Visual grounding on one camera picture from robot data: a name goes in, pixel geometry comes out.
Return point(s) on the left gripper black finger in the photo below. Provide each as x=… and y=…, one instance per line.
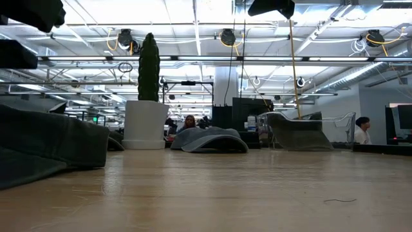
x=16, y=56

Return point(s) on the grey baseball cap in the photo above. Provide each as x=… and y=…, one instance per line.
x=206, y=138

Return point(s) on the long ceiling light bar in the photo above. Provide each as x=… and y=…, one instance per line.
x=206, y=58

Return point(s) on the white bottle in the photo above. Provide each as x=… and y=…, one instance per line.
x=251, y=125

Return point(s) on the black box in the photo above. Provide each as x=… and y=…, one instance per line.
x=222, y=117

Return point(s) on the green cactus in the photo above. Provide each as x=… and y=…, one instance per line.
x=148, y=67

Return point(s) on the clear plastic bin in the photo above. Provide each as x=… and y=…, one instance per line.
x=344, y=129

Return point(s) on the person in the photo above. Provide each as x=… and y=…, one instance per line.
x=362, y=135
x=189, y=122

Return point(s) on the white hexagonal plant pot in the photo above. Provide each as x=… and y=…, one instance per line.
x=145, y=125

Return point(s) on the black monitor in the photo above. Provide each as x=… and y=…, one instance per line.
x=405, y=116

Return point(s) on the silver ventilation duct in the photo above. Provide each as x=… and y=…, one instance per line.
x=354, y=75

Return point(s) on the black background rig frame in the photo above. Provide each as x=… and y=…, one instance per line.
x=188, y=83

